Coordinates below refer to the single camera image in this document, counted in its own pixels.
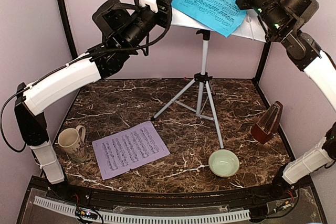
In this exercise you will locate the brown wooden metronome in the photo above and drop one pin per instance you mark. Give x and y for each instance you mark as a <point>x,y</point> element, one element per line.
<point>266,126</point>

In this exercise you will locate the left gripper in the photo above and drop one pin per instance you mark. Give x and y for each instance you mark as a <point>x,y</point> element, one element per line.
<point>164,0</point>

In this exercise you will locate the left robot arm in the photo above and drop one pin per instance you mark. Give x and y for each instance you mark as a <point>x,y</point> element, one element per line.
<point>99,62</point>

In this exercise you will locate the left black frame post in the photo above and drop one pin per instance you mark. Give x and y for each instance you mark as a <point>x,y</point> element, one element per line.
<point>66,27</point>

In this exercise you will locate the black frame post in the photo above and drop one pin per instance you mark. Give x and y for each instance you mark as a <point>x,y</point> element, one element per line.
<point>66,27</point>
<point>263,60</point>

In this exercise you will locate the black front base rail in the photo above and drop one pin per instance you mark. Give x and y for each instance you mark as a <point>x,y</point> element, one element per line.
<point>255,198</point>

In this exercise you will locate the right black frame post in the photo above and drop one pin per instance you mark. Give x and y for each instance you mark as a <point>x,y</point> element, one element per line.
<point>263,60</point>

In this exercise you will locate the grey folding music stand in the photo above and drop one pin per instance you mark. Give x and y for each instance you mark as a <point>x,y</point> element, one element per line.
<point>203,79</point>

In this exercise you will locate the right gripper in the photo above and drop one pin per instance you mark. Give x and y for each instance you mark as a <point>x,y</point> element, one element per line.
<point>243,1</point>

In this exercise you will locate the grey slotted cable duct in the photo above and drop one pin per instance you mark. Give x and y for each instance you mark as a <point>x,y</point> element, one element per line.
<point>140,215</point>

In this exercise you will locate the pale green ceramic bowl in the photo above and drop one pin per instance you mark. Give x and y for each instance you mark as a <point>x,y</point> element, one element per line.
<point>223,163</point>

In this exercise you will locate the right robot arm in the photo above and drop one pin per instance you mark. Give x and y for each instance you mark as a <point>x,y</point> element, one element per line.
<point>309,58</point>

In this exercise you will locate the purple sheet music page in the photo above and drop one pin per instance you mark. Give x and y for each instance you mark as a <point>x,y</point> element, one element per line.
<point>127,150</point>

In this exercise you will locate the cream printed mug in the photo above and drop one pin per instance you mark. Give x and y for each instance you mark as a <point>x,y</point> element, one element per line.
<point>72,140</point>

